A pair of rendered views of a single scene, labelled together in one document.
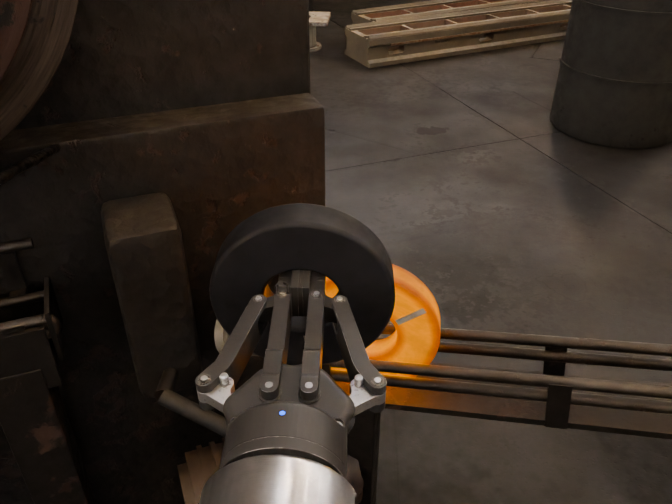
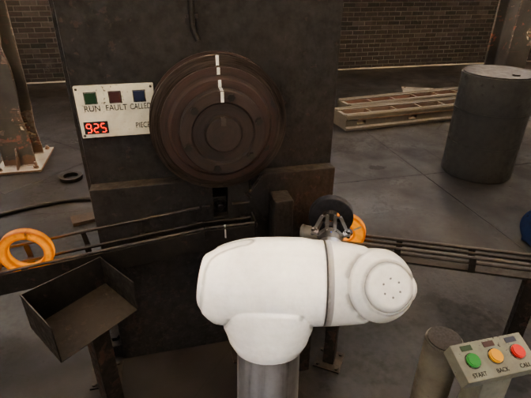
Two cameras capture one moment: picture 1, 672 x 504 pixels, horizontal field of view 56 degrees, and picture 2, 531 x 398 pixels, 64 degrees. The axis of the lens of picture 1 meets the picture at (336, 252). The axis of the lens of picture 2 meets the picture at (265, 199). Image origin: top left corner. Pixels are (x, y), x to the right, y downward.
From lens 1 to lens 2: 0.98 m
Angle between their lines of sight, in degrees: 8
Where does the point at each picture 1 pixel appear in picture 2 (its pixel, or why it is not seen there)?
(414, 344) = (358, 237)
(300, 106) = (327, 167)
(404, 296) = (355, 222)
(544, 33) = (446, 115)
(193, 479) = not seen: hidden behind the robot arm
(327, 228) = (338, 200)
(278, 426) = (330, 234)
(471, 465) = not seen: hidden behind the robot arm
